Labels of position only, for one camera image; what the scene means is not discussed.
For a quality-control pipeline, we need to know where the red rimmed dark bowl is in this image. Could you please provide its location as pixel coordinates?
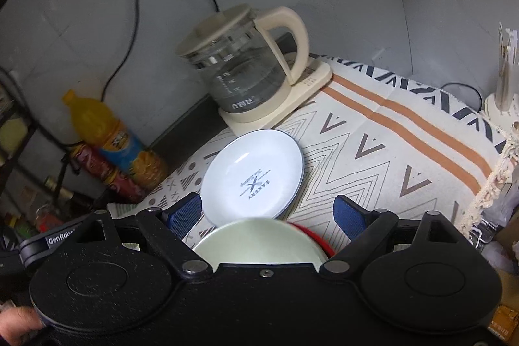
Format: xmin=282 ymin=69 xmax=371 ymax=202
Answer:
xmin=290 ymin=222 xmax=335 ymax=258

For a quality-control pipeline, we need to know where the light green bowl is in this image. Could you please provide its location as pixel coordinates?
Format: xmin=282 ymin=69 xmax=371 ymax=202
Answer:
xmin=194 ymin=218 xmax=327 ymax=269

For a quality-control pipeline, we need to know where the white bakery plate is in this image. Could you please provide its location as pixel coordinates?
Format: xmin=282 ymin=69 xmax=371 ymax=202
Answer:
xmin=200 ymin=129 xmax=305 ymax=227

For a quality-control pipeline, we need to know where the person's hand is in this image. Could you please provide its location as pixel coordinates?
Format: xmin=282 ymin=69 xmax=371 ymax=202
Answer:
xmin=0 ymin=306 xmax=45 ymax=346

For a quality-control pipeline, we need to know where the orange juice bottle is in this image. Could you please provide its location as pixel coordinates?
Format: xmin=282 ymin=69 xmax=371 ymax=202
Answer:
xmin=63 ymin=89 xmax=167 ymax=191

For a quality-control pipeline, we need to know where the patterned table mat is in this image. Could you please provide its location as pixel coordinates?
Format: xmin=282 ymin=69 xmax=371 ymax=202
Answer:
xmin=106 ymin=54 xmax=514 ymax=254

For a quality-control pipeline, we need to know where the cream kettle base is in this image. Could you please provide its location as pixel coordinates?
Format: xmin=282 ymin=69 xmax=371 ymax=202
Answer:
xmin=218 ymin=57 xmax=332 ymax=136

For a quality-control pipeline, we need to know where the glass electric kettle cream handle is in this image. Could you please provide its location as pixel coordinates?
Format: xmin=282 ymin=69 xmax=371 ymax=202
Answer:
xmin=177 ymin=4 xmax=310 ymax=114

